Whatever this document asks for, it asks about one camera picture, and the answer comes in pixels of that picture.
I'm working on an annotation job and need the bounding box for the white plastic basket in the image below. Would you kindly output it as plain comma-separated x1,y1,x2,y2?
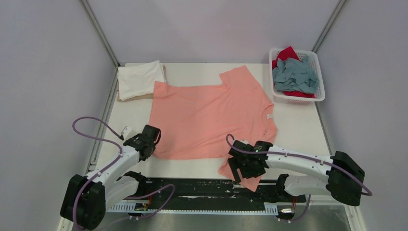
269,49,325,105

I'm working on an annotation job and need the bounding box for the red t shirt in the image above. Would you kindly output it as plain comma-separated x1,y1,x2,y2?
271,47,315,98

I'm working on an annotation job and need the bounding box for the right aluminium frame post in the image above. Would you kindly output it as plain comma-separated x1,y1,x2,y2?
312,0,349,53

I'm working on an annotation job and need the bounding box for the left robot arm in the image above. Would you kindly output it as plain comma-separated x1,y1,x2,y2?
60,125,161,230

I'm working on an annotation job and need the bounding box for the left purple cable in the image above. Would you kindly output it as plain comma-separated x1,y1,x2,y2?
71,116,176,231

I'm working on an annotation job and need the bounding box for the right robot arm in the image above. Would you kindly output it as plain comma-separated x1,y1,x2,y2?
227,140,372,206

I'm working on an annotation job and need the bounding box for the aluminium frame post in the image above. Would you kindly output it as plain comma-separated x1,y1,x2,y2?
79,0,120,68
312,0,349,53

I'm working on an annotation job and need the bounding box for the left aluminium frame post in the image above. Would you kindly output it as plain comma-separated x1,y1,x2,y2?
79,0,120,68

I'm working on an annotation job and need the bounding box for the grey blue t shirt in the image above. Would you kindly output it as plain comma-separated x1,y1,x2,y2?
272,55,319,94

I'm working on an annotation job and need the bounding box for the white slotted cable duct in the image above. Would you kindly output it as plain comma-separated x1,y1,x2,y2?
106,201,279,216

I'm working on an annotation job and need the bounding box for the salmon pink t shirt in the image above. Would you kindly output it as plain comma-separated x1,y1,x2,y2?
148,65,278,193

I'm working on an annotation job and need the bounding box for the folded white t shirt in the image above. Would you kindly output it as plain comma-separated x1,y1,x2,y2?
117,60,165,100

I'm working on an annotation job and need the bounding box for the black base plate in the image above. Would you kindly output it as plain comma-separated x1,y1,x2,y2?
125,171,307,211

